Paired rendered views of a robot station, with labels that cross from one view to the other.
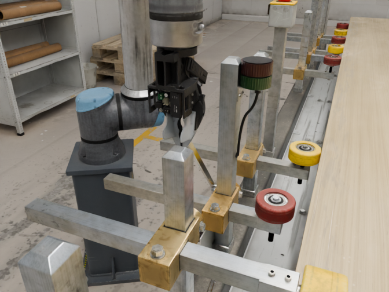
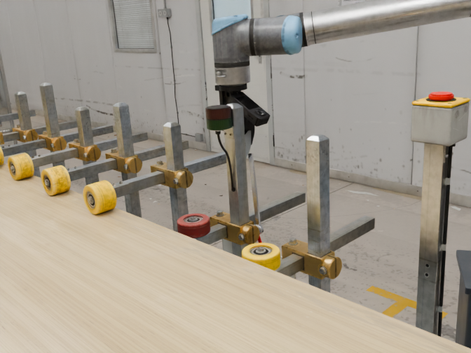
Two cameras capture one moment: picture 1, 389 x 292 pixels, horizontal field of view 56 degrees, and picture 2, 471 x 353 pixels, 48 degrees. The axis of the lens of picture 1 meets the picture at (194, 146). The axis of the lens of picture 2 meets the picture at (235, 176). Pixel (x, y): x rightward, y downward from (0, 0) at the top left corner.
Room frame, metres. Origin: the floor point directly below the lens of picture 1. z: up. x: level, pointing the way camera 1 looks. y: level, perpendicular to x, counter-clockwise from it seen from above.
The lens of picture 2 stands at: (1.20, -1.22, 1.38)
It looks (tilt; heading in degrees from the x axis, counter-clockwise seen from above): 17 degrees down; 114
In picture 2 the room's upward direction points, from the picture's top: 4 degrees counter-clockwise
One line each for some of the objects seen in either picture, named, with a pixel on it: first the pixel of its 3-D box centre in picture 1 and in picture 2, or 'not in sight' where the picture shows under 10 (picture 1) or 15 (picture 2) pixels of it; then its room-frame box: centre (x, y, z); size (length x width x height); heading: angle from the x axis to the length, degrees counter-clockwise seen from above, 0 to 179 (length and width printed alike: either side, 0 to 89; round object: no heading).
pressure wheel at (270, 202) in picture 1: (273, 219); (195, 239); (0.60, -0.17, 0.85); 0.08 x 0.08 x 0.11
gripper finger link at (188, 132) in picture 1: (185, 133); not in sight; (0.63, 0.02, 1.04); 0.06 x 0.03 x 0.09; 158
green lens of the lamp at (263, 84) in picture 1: (255, 79); (219, 122); (0.67, -0.12, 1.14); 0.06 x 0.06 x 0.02
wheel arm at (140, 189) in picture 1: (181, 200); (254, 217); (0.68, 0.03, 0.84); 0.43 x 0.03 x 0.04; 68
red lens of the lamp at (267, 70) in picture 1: (256, 66); (218, 112); (0.67, -0.12, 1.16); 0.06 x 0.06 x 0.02
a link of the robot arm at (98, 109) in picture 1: (98, 112); not in sight; (1.34, 0.38, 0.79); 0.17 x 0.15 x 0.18; 104
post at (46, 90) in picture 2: not in sight; (55, 146); (-0.24, 0.31, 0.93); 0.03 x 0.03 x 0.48; 68
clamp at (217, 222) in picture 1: (223, 204); (233, 229); (0.66, -0.07, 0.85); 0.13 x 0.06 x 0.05; 158
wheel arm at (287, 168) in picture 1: (230, 157); (319, 250); (0.90, -0.10, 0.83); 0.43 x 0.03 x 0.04; 68
